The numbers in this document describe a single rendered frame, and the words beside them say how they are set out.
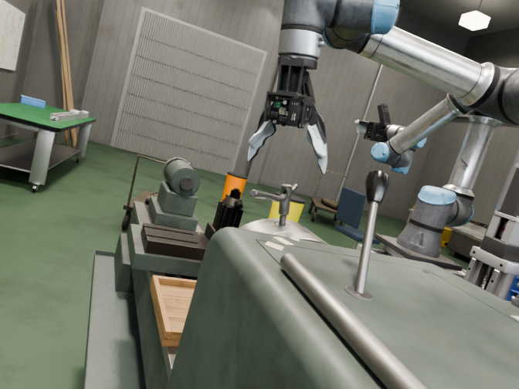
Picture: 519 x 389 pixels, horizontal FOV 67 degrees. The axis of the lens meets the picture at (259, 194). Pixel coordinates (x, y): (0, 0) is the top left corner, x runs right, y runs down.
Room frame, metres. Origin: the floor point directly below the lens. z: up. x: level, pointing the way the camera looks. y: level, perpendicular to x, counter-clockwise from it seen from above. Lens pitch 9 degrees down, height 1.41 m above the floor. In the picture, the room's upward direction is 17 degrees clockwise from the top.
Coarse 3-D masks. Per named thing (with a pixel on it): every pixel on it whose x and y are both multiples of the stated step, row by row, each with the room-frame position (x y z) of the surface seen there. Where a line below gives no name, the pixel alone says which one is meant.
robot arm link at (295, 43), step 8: (280, 32) 0.72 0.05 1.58; (288, 32) 0.70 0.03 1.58; (296, 32) 0.70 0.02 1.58; (304, 32) 0.69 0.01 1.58; (312, 32) 0.70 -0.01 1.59; (280, 40) 0.72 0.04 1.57; (288, 40) 0.70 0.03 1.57; (296, 40) 0.70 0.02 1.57; (304, 40) 0.70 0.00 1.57; (312, 40) 0.70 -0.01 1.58; (320, 40) 0.73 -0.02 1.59; (280, 48) 0.72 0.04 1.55; (288, 48) 0.70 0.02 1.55; (296, 48) 0.70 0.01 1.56; (304, 48) 0.70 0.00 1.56; (312, 48) 0.70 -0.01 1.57; (296, 56) 0.70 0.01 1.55; (304, 56) 0.70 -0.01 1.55; (312, 56) 0.71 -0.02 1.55
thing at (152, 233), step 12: (144, 228) 1.32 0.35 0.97; (156, 228) 1.37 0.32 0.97; (168, 228) 1.40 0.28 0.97; (144, 240) 1.27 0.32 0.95; (156, 240) 1.24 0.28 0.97; (168, 240) 1.28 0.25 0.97; (180, 240) 1.32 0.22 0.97; (192, 240) 1.35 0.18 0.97; (204, 240) 1.39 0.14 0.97; (156, 252) 1.24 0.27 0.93; (168, 252) 1.25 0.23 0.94; (180, 252) 1.27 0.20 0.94; (192, 252) 1.28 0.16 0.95; (204, 252) 1.30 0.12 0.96
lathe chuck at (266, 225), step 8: (248, 224) 0.82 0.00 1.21; (256, 224) 0.82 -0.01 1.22; (264, 224) 0.81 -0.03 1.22; (272, 224) 0.81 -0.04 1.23; (288, 224) 0.82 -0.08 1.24; (296, 224) 0.85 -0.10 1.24; (264, 232) 0.77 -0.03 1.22; (272, 232) 0.76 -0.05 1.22; (280, 232) 0.76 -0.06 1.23; (304, 232) 0.79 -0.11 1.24; (312, 232) 0.84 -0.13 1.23
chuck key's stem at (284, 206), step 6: (282, 186) 0.80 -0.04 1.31; (288, 186) 0.80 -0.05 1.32; (282, 192) 0.80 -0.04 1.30; (288, 192) 0.80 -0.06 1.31; (288, 198) 0.80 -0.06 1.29; (282, 204) 0.80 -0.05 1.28; (288, 204) 0.80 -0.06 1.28; (282, 210) 0.80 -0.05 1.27; (288, 210) 0.80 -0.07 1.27; (282, 216) 0.80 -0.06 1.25; (282, 222) 0.81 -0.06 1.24
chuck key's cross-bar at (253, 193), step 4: (296, 184) 0.89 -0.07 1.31; (292, 188) 0.85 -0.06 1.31; (296, 188) 0.88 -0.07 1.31; (252, 192) 0.58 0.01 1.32; (256, 192) 0.58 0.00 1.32; (260, 192) 0.60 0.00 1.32; (264, 192) 0.63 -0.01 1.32; (292, 192) 0.84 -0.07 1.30; (252, 196) 0.58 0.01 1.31; (256, 196) 0.58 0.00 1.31; (260, 196) 0.60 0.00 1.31; (264, 196) 0.62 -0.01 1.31; (268, 196) 0.64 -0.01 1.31; (272, 196) 0.67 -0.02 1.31; (276, 196) 0.71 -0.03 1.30; (280, 196) 0.76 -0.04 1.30; (284, 196) 0.78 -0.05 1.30; (268, 200) 0.67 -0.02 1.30; (272, 200) 0.68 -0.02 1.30; (276, 200) 0.71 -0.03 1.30; (280, 200) 0.74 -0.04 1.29
